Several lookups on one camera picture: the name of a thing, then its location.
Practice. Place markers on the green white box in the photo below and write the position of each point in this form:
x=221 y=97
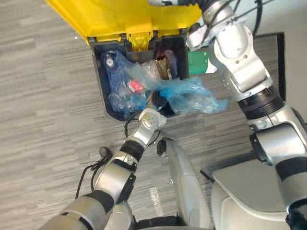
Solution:
x=197 y=62

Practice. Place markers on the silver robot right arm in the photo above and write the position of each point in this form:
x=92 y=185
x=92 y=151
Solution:
x=239 y=48

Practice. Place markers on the black frame strip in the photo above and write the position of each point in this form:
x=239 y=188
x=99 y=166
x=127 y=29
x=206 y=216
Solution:
x=281 y=67

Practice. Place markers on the blue plastic rubbish bag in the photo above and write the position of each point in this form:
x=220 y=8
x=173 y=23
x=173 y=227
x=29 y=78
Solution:
x=192 y=93

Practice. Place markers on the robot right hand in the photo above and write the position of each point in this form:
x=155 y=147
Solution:
x=163 y=2

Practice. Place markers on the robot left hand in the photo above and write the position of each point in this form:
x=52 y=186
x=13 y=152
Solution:
x=159 y=99

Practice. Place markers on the red packet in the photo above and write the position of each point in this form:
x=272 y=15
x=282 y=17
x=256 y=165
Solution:
x=135 y=86

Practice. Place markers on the brown paper bag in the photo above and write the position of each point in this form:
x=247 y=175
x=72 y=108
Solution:
x=163 y=67

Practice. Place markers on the silver robot left leg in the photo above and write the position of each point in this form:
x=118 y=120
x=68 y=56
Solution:
x=184 y=182

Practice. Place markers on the yellow trash can lid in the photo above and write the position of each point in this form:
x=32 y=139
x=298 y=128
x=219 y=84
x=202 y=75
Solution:
x=108 y=16

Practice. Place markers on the dark large trash can body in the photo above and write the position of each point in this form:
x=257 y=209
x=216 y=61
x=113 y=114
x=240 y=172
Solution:
x=97 y=72

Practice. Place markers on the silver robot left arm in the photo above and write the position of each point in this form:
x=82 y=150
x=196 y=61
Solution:
x=112 y=177

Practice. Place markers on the blue bag of bottles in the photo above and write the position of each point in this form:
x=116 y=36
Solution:
x=117 y=72

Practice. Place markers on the clear plastic wrapper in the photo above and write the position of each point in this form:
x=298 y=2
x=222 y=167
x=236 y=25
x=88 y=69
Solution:
x=149 y=69

